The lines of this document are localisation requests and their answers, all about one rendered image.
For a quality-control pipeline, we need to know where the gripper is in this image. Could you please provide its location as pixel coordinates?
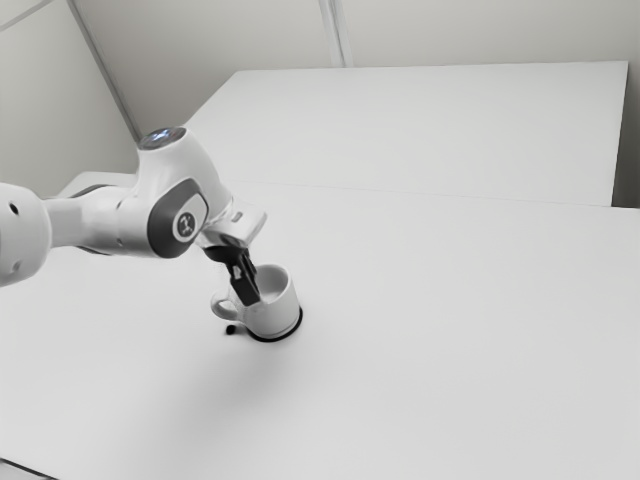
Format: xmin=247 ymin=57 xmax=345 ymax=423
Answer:
xmin=203 ymin=242 xmax=261 ymax=306

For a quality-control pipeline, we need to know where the white mug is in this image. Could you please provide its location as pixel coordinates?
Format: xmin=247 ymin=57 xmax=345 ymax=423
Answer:
xmin=210 ymin=264 xmax=303 ymax=338

